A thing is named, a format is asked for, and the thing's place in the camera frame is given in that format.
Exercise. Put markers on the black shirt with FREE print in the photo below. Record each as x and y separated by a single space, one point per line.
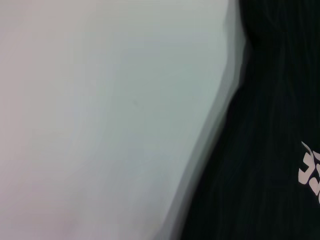
262 125

